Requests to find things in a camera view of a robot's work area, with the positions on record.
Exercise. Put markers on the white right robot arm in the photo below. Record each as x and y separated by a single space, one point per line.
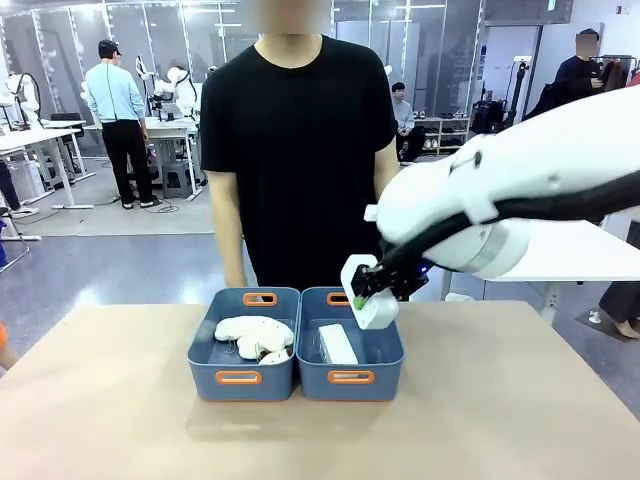
510 200

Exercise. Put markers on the white humanoid robot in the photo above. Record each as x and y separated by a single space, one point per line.
22 97

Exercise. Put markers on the white desk with metal legs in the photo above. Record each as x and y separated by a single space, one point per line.
35 150

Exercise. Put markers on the person in black t-shirt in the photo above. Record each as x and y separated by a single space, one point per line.
295 150

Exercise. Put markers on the grey plastic stool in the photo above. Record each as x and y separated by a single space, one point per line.
176 179

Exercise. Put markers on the long white digital clock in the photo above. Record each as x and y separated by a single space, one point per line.
339 345

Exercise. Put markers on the seated person in grey top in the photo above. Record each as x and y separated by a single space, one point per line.
407 122

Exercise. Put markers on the man in light blue shirt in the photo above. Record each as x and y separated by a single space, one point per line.
117 115

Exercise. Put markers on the large white table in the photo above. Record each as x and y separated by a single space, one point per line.
565 255

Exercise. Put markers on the large white digital clock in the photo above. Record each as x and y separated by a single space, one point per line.
380 312

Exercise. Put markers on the person in black long sleeves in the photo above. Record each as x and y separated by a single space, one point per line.
582 70

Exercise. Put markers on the person's right hand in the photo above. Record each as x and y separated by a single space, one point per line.
240 280

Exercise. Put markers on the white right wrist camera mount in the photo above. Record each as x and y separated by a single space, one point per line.
371 212

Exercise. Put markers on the white shoe rack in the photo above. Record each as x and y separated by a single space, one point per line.
445 135

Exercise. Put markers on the person's right forearm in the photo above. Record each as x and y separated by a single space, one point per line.
227 235

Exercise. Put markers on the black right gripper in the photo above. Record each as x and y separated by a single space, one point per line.
395 285

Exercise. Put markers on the white workbench desk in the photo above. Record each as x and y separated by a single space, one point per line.
170 135

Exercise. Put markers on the white plush toy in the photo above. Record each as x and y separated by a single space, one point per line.
250 332

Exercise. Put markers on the black bag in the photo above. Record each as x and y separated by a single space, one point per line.
490 116

